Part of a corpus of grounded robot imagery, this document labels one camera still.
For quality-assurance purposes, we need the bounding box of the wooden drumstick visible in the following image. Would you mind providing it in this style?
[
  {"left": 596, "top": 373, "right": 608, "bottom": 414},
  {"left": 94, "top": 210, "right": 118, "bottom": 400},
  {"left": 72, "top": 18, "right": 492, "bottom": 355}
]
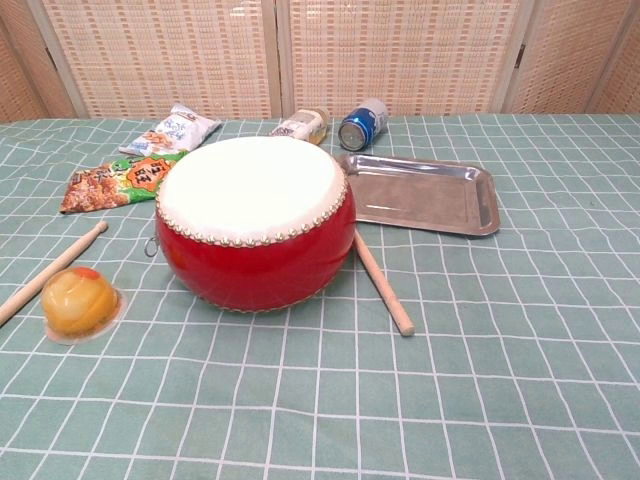
[
  {"left": 0, "top": 220, "right": 109, "bottom": 327},
  {"left": 352, "top": 230, "right": 416, "bottom": 337}
]

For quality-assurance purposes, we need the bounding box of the red drum white skin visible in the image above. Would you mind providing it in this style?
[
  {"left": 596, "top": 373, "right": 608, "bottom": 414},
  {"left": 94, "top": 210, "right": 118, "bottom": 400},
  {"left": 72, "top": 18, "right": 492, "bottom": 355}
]
[{"left": 153, "top": 135, "right": 358, "bottom": 315}]

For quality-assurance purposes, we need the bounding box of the stainless steel tray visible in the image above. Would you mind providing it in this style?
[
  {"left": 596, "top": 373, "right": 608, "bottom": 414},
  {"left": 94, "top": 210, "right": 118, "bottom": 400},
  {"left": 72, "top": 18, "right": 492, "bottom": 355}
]
[{"left": 333, "top": 152, "right": 501, "bottom": 239}]

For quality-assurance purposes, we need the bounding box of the blue white drink can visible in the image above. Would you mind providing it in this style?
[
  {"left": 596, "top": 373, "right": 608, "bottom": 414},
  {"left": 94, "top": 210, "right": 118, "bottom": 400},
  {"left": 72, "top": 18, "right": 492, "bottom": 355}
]
[{"left": 337, "top": 97, "right": 390, "bottom": 152}]

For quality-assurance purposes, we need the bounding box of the yellow tea plastic bottle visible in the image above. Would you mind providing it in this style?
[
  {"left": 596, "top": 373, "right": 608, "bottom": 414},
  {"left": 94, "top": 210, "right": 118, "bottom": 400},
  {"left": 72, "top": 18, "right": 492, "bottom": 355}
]
[{"left": 269, "top": 107, "right": 331, "bottom": 147}]

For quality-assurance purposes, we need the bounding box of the green checked tablecloth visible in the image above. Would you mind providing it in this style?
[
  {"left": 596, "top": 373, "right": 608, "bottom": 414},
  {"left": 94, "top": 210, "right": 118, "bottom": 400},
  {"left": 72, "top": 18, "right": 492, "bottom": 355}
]
[{"left": 0, "top": 113, "right": 640, "bottom": 480}]

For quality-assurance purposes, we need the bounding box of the white blue snack bag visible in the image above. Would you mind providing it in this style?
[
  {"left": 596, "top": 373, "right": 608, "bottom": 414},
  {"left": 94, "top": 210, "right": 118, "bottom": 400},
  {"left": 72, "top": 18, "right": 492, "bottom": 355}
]
[{"left": 118, "top": 103, "right": 223, "bottom": 156}]

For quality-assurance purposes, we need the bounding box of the green orange snack bag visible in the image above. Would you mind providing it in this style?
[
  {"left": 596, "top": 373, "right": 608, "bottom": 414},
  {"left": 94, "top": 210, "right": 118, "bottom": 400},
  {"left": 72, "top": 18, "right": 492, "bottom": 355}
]
[{"left": 59, "top": 149, "right": 190, "bottom": 216}]

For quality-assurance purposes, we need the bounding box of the woven bamboo folding screen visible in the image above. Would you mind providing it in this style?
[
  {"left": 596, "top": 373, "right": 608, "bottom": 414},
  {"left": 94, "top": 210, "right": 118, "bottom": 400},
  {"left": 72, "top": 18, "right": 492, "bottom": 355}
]
[{"left": 0, "top": 0, "right": 640, "bottom": 122}]

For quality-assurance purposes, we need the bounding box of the yellow fruit jelly cup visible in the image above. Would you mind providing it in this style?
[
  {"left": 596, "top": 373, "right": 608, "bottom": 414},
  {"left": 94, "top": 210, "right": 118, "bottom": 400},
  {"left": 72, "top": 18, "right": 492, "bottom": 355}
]
[{"left": 39, "top": 266, "right": 126, "bottom": 346}]

